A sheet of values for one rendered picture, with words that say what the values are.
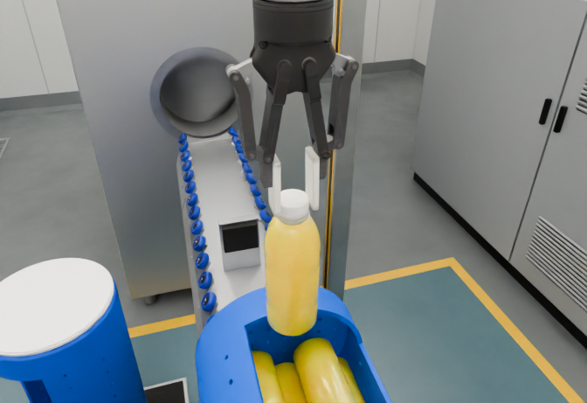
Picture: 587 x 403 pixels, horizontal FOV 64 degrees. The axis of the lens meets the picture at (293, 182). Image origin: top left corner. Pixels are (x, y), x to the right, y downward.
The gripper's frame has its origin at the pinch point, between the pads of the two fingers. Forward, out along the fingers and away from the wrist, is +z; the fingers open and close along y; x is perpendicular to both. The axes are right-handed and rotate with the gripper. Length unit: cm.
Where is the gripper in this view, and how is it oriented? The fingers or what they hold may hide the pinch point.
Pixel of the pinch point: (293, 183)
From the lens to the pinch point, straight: 53.3
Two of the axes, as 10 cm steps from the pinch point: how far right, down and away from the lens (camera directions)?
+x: 2.8, 5.0, -8.2
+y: -9.6, 1.5, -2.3
